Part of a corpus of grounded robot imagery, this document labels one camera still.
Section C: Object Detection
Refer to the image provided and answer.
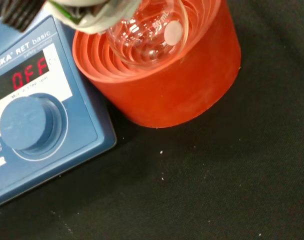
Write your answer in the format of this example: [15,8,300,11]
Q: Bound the heater with blue base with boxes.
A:
[0,14,118,210]

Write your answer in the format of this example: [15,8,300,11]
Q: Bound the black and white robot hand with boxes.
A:
[0,0,143,35]

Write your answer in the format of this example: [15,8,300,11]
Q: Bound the orange flask support ring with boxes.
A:
[72,0,242,129]

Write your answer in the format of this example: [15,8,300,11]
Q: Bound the black bench cloth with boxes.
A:
[0,0,304,240]

